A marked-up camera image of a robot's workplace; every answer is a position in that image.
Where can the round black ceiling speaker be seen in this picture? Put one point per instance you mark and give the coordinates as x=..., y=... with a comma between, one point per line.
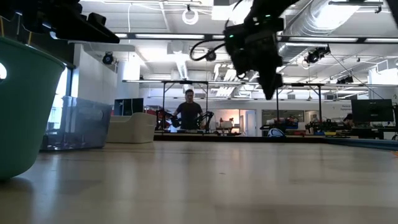
x=211, y=56
x=108, y=58

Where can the black background rig frame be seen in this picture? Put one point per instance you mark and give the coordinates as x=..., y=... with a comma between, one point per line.
x=186, y=82
x=319, y=102

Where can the LED light bar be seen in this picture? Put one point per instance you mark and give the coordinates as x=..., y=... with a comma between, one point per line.
x=171, y=36

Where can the green plastic bin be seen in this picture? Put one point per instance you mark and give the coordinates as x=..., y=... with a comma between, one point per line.
x=28, y=118

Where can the round metal duct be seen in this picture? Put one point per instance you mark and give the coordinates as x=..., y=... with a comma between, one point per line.
x=311, y=18

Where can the black cabinet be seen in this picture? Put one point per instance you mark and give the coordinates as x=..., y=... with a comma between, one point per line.
x=127, y=107

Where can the black computer monitor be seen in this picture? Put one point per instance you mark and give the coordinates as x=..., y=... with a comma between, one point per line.
x=373, y=110

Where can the black aluminium rig frame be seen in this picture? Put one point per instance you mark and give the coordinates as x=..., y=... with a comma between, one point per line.
x=217, y=137

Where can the black ceiling track light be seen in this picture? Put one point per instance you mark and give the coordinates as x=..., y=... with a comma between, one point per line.
x=345, y=80
x=316, y=55

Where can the beige plastic bin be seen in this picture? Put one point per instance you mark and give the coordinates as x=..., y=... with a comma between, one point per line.
x=133, y=130

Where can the clear grey plastic bin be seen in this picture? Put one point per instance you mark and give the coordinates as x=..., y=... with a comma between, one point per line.
x=87, y=124

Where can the black background robot arm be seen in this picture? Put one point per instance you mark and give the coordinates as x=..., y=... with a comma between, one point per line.
x=207, y=116

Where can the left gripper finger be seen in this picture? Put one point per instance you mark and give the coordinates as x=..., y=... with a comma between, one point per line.
x=98, y=19
x=87, y=32

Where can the person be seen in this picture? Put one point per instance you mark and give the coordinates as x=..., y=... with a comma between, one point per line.
x=189, y=115
x=348, y=118

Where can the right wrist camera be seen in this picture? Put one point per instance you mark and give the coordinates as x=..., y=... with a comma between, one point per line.
x=234, y=49

